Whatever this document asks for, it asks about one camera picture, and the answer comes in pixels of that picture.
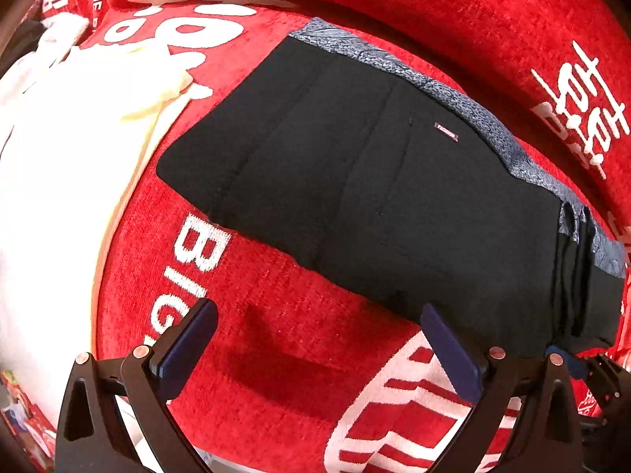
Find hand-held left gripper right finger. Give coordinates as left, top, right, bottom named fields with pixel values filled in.
left=421, top=303, right=583, bottom=473

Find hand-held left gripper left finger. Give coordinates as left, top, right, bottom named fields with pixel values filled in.
left=55, top=298, right=219, bottom=473

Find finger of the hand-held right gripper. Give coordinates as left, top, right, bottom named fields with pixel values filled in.
left=545, top=345, right=599, bottom=395

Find black pants with blue trim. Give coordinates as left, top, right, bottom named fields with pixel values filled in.
left=155, top=17, right=628, bottom=361

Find red printed blanket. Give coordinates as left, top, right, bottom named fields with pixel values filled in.
left=30, top=0, right=631, bottom=473

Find red printed box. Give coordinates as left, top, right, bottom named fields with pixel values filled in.
left=0, top=369, right=57, bottom=471

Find white cloth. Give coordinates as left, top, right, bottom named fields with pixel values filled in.
left=0, top=12, right=194, bottom=422

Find dark cloth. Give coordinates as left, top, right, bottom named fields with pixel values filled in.
left=0, top=19, right=47, bottom=62

